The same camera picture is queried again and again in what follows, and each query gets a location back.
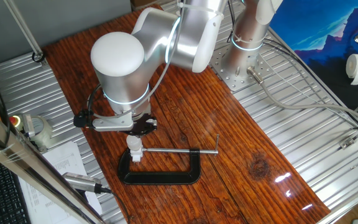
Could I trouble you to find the black depth camera cable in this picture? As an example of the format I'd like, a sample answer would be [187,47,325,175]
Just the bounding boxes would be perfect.
[99,185,131,224]

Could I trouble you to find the silver metal bracket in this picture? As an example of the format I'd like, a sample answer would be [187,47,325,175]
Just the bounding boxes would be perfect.
[22,113,34,139]

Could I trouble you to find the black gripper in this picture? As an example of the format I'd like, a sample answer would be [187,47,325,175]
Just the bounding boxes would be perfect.
[126,112,158,138]

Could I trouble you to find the silver ribbed depth camera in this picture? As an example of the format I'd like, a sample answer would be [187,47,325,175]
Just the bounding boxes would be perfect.
[62,172,103,194]

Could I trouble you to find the aluminium profile post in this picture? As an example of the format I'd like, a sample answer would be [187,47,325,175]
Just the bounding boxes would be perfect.
[3,0,48,65]

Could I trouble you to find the white LED light bulb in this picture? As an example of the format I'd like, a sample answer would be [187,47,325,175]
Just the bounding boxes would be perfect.
[126,134,143,151]

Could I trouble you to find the shiny metal frame bar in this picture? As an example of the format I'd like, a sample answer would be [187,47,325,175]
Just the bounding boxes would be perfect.
[0,102,105,224]

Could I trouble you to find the black keyboard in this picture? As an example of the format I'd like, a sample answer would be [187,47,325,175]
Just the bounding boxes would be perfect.
[0,149,32,224]

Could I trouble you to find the black cable loop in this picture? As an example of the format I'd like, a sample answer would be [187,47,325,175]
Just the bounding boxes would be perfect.
[31,50,47,63]

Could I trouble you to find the blue landscape poster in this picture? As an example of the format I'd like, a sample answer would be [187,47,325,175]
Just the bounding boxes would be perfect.
[268,0,358,110]

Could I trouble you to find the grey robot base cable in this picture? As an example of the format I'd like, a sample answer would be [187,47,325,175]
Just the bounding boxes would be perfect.
[246,65,358,131]

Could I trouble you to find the white lamp socket adapter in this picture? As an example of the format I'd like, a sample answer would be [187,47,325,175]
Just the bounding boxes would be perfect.
[129,147,145,163]

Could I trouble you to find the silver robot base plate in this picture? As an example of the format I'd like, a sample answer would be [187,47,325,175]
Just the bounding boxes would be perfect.
[209,46,275,92]

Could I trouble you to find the red emergency stop button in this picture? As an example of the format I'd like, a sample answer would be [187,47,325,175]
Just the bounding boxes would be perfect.
[9,114,24,129]

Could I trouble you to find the printed paper sheets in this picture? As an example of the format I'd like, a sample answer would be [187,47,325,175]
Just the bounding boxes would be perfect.
[17,141,104,224]

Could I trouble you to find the brown wooden board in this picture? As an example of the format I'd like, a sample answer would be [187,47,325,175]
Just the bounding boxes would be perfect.
[42,3,331,224]

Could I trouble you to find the black C-clamp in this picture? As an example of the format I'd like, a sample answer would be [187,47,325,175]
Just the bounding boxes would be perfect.
[117,134,221,185]

